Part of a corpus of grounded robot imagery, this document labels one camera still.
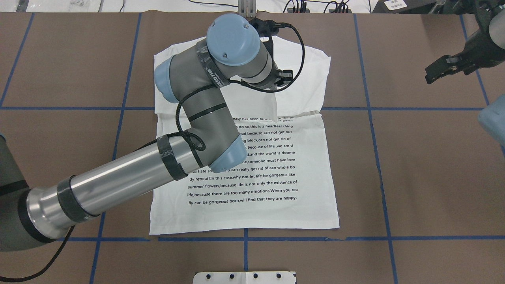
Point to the white long-sleeve printed shirt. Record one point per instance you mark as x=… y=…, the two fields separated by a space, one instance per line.
x=285 y=181

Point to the white camera mast pedestal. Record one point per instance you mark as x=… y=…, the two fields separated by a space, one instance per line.
x=246 y=277

